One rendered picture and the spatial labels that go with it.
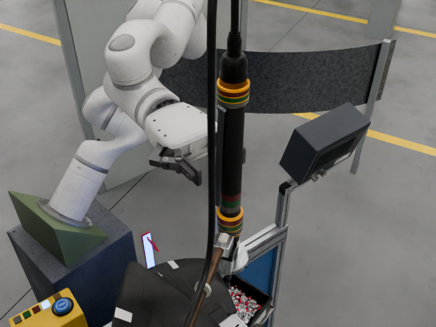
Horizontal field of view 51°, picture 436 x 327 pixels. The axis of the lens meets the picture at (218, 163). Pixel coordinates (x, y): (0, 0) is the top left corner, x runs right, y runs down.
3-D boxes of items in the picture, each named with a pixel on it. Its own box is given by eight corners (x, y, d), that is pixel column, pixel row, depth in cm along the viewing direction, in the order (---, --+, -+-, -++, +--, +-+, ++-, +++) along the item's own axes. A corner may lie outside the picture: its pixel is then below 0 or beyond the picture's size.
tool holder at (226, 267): (239, 289, 79) (241, 252, 72) (200, 278, 80) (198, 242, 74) (252, 249, 85) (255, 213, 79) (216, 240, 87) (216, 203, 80)
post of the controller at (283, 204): (280, 229, 166) (285, 189, 153) (274, 224, 168) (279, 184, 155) (286, 225, 167) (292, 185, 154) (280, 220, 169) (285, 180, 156)
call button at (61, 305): (58, 317, 116) (57, 313, 115) (52, 306, 119) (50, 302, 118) (73, 309, 118) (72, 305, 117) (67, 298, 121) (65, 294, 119)
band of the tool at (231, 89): (244, 112, 59) (244, 93, 58) (212, 106, 60) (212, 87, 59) (252, 95, 63) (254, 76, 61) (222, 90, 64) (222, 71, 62)
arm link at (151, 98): (178, 119, 87) (187, 127, 85) (137, 137, 83) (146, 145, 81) (176, 80, 82) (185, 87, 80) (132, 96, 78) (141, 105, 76)
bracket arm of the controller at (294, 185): (284, 196, 155) (285, 189, 153) (278, 191, 157) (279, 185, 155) (333, 168, 166) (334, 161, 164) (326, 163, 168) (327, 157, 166)
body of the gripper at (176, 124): (187, 122, 86) (224, 152, 79) (139, 142, 81) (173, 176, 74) (185, 87, 81) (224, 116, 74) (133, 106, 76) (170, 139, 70)
